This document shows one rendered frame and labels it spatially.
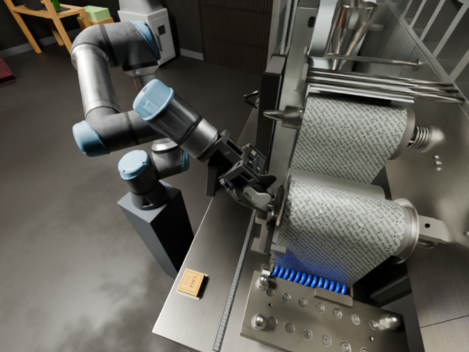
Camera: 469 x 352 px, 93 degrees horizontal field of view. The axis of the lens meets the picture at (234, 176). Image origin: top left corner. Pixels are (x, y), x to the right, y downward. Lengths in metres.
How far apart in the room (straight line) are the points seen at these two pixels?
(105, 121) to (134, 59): 0.34
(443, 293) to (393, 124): 0.37
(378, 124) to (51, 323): 2.08
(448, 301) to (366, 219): 0.20
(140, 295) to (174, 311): 1.05
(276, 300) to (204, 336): 0.25
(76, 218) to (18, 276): 0.52
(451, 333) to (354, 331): 0.21
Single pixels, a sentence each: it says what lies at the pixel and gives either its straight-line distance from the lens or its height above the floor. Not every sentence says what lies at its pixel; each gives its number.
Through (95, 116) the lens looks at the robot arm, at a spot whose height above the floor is 1.45.
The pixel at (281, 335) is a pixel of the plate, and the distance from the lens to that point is 0.69.
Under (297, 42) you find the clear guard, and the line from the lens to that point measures 1.37.
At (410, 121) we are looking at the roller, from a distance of 0.69.
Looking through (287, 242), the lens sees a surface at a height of 1.18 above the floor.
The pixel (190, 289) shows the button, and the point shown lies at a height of 0.92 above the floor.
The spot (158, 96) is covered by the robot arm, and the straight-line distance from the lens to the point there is 0.43.
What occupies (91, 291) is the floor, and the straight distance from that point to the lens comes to 2.03.
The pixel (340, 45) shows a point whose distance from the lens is 1.06.
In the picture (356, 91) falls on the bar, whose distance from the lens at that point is 0.66.
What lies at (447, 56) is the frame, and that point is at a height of 1.46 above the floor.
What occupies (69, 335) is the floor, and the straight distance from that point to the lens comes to 2.00.
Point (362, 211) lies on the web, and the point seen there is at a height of 1.31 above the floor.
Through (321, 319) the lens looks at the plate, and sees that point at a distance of 0.72.
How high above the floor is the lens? 1.71
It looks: 48 degrees down
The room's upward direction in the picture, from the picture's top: straight up
